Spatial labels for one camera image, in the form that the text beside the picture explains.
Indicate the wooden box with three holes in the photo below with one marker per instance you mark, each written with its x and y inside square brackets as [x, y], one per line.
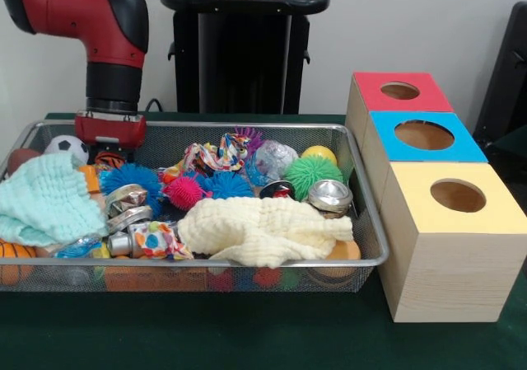
[453, 279]

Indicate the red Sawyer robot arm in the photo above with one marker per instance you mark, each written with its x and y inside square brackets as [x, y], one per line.
[82, 11]

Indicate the orange striped tiger plush toy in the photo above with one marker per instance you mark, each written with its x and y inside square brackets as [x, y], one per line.
[109, 160]

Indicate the multicolour spiky caterpillar toy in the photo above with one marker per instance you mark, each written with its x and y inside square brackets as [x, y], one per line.
[181, 190]

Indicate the small orange basketball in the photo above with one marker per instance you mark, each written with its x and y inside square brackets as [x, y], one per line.
[12, 250]

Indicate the cream yellow cloth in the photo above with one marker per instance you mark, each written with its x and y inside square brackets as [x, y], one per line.
[263, 226]

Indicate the black stand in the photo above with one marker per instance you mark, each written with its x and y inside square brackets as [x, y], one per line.
[506, 77]

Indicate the yellow ball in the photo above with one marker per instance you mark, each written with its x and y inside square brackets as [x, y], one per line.
[319, 153]

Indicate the colourful knotted cloth toy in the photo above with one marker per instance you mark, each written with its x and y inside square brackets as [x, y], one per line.
[218, 155]

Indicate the blue spiky toy with eyes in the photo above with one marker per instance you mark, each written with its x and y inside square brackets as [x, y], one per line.
[127, 180]

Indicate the shallow mesh bin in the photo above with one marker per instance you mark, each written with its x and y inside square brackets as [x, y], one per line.
[366, 221]

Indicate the small soccer ball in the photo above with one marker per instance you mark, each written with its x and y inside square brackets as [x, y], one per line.
[66, 147]

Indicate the green spiky ball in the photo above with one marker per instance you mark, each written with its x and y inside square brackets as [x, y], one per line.
[313, 176]

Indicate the dark green tablecloth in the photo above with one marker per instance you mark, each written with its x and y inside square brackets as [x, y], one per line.
[514, 143]
[206, 333]

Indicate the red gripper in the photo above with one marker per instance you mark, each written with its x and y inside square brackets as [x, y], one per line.
[111, 130]

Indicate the crushed silver can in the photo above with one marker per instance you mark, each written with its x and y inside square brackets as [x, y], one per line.
[331, 197]

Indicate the mint green cloth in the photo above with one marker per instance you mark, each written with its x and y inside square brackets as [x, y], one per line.
[49, 197]

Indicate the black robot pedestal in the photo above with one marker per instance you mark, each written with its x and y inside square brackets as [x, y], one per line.
[243, 57]

